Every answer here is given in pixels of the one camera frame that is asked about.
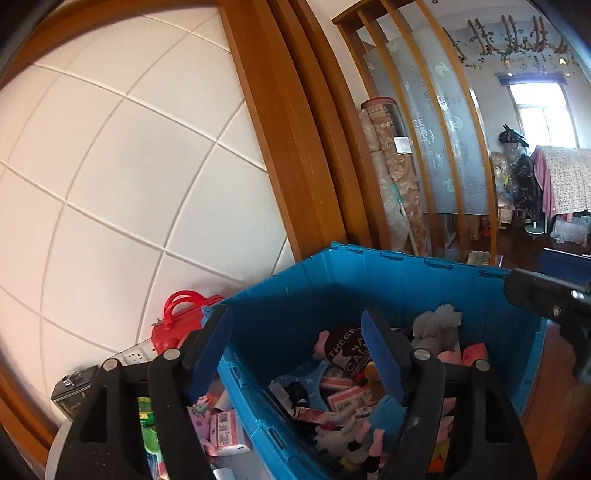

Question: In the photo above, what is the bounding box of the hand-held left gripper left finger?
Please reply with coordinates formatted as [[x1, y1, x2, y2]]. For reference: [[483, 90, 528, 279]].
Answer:
[[54, 305, 234, 480]]

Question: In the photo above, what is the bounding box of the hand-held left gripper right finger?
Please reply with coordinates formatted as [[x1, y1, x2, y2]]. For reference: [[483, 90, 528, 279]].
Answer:
[[360, 307, 539, 480]]

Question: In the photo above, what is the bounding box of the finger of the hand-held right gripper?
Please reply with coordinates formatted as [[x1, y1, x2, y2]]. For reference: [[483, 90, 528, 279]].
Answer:
[[503, 268, 591, 324]]

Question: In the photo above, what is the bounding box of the blue plastic storage crate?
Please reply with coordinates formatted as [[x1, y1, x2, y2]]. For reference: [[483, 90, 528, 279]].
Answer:
[[217, 242, 550, 480]]

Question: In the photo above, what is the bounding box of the dark printed pouch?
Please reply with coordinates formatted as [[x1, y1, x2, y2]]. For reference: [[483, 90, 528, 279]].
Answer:
[[323, 326, 371, 376]]

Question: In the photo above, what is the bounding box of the dark blue panel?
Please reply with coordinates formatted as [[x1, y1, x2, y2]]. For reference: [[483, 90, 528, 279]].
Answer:
[[537, 248, 591, 284]]

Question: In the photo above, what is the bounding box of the red quilted handbag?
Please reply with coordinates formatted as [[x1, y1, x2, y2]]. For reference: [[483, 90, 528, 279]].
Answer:
[[151, 290, 227, 355]]

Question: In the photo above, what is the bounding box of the pink striped box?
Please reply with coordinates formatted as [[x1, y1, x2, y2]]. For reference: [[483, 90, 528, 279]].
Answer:
[[327, 385, 380, 412]]

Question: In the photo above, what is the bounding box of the grey plush toy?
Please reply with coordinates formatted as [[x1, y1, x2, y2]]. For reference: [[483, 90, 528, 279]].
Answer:
[[410, 303, 463, 352]]

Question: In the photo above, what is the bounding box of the pink cartoon packet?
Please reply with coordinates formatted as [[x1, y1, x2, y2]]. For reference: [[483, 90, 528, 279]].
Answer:
[[187, 393, 223, 440]]

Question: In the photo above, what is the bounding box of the pink barcode box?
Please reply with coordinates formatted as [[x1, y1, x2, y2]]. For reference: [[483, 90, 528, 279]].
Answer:
[[209, 410, 251, 452]]

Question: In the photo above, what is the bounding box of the blue printed fabric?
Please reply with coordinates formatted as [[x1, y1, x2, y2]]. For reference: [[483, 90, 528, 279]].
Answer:
[[269, 361, 332, 394]]

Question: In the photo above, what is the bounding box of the white spotted plush toy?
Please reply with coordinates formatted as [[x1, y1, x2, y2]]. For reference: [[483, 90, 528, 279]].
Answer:
[[315, 415, 385, 468]]

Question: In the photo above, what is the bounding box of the green snack packet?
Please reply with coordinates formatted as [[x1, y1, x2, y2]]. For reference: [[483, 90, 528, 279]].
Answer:
[[137, 396, 161, 455]]

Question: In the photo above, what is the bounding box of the floral cloth on rack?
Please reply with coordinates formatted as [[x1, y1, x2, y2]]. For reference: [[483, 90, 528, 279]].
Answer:
[[530, 145, 591, 219]]

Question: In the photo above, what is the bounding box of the black plastic bag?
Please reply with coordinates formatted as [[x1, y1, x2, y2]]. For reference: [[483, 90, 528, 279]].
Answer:
[[498, 123, 544, 223]]

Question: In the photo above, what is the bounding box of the black tin box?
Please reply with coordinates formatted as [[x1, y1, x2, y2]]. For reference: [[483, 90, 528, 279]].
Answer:
[[50, 366, 100, 423]]

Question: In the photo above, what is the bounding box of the pale rolled carpet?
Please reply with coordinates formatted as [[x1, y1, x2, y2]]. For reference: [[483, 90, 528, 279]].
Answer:
[[369, 150, 409, 252]]

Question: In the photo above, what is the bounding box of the wooden frosted glass divider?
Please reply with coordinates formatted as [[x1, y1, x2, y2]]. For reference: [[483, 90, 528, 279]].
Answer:
[[331, 0, 503, 269]]

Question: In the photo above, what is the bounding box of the window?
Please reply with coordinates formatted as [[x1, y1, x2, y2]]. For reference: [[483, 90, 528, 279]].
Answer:
[[507, 82, 580, 149]]

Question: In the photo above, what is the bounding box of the patterned rolled carpet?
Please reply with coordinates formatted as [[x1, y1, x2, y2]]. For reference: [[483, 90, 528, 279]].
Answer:
[[360, 96, 432, 257]]

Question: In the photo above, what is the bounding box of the hanging vine decoration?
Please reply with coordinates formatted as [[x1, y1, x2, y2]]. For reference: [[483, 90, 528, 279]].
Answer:
[[441, 13, 583, 77]]

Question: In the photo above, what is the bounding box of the white wall socket strip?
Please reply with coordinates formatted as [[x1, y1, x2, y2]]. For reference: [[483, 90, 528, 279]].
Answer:
[[107, 339, 158, 366]]

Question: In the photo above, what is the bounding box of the wooden door frame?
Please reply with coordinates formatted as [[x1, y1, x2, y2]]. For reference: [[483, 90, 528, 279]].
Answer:
[[217, 0, 391, 263]]

